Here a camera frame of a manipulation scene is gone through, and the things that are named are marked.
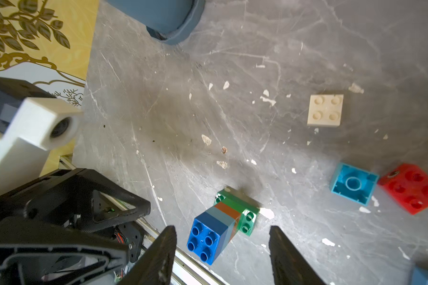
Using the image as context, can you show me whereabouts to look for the long green lego brick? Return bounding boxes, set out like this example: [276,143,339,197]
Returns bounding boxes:
[214,186,259,236]

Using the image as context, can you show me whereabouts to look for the light blue lego brick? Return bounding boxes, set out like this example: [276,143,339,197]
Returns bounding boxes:
[206,206,238,243]

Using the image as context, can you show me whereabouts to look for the dark blue lego brick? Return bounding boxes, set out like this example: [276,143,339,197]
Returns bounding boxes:
[187,213,229,266]

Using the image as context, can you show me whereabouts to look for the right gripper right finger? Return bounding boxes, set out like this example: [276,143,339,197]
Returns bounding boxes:
[269,226,326,285]

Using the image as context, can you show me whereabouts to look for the long blue lego brick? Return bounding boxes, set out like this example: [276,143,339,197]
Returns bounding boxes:
[410,267,428,285]

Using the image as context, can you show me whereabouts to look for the potted plant grey pot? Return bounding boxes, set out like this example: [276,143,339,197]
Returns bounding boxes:
[108,0,206,45]

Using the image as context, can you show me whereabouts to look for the white lego brick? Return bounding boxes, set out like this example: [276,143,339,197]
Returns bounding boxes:
[307,95,344,127]

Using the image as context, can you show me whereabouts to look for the red lego brick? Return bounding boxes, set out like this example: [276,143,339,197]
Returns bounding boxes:
[378,163,428,215]

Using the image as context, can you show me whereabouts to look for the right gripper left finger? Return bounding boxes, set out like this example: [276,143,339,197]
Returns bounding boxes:
[118,226,177,285]

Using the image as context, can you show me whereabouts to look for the aluminium rail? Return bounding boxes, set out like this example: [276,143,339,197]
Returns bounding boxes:
[59,154,229,285]

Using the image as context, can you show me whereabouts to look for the teal lego brick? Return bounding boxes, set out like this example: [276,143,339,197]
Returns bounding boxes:
[329,162,379,206]

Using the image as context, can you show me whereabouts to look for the brown lego brick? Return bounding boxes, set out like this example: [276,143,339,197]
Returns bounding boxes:
[214,202,241,229]

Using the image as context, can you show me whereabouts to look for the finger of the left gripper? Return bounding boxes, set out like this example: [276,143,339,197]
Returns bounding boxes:
[0,217,130,285]
[0,168,151,233]

